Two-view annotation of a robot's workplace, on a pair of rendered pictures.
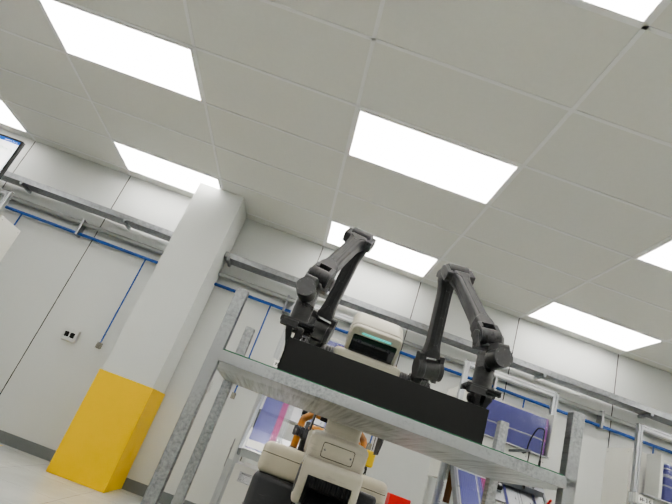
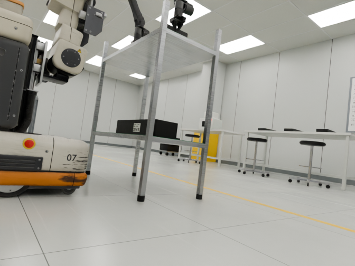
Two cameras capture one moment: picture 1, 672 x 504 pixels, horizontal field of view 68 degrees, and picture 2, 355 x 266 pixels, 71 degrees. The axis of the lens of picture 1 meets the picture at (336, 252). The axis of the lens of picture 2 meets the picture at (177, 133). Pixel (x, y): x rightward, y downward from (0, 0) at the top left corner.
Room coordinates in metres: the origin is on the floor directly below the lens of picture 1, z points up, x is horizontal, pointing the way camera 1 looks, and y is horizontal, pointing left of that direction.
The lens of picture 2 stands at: (2.34, 1.32, 0.31)
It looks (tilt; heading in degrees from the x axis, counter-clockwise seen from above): 3 degrees up; 231
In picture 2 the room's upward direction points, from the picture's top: 7 degrees clockwise
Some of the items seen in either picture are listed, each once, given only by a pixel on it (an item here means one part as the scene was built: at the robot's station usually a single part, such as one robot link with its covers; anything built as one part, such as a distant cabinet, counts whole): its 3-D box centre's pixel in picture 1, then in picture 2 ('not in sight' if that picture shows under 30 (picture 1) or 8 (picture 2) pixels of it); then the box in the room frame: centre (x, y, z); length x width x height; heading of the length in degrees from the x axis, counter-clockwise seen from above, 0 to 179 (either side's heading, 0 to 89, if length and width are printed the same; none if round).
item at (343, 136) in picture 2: not in sight; (297, 156); (-2.06, -0.78, 0.40); 1.80 x 0.75 x 0.80; 89
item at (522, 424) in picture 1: (511, 426); not in sight; (3.82, -1.73, 1.52); 0.51 x 0.13 x 0.27; 89
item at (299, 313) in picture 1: (300, 316); (178, 15); (1.43, 0.03, 1.15); 0.10 x 0.07 x 0.07; 88
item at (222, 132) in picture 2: not in sight; (208, 146); (-2.11, -2.98, 0.40); 1.50 x 0.75 x 0.80; 89
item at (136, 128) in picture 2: not in sight; (143, 129); (1.40, -0.26, 0.41); 0.57 x 0.17 x 0.11; 89
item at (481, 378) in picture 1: (482, 382); (137, 39); (1.41, -0.53, 1.15); 0.10 x 0.07 x 0.07; 88
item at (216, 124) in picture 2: not in sight; (210, 121); (-2.13, -3.03, 1.03); 0.44 x 0.37 x 0.46; 95
